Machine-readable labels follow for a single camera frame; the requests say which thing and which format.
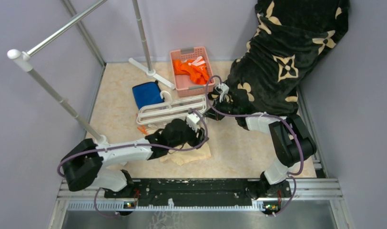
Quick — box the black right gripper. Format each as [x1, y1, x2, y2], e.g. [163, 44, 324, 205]
[204, 95, 240, 121]

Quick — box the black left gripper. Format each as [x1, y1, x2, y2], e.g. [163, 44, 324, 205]
[169, 116, 209, 149]

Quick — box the cream boxer underwear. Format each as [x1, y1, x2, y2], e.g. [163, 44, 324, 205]
[160, 143, 211, 166]

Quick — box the white plastic clip hanger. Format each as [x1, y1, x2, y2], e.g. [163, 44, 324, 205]
[136, 91, 207, 125]

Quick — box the orange clothes peg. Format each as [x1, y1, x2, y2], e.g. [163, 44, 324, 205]
[137, 125, 148, 135]

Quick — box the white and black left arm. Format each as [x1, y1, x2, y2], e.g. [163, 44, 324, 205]
[57, 119, 209, 198]

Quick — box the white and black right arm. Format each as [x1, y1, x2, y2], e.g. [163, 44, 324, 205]
[204, 98, 317, 197]

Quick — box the orange garment in basket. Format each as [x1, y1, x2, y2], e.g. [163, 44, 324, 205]
[172, 60, 210, 85]

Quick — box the pink plastic basket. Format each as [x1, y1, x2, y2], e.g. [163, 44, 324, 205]
[170, 46, 213, 97]

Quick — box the blue folded cloth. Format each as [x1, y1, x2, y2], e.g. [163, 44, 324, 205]
[132, 81, 164, 109]

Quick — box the black floral blanket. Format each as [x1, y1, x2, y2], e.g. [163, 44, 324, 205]
[225, 0, 350, 116]

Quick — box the metal drying rack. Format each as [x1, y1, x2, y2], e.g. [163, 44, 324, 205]
[7, 0, 175, 166]

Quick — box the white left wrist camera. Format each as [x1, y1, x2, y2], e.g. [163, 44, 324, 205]
[185, 113, 201, 133]

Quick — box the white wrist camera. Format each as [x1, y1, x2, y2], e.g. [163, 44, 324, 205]
[185, 113, 201, 133]
[214, 83, 229, 103]

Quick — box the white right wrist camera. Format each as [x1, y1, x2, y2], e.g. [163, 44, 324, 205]
[214, 83, 229, 103]

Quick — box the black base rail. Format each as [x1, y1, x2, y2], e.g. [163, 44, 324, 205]
[104, 178, 292, 207]

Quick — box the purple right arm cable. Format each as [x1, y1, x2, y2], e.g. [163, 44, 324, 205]
[204, 75, 305, 218]

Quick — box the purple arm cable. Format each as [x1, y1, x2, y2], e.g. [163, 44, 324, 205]
[204, 75, 305, 218]
[57, 108, 210, 220]

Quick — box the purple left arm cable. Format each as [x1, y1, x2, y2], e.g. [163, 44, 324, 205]
[57, 108, 210, 220]

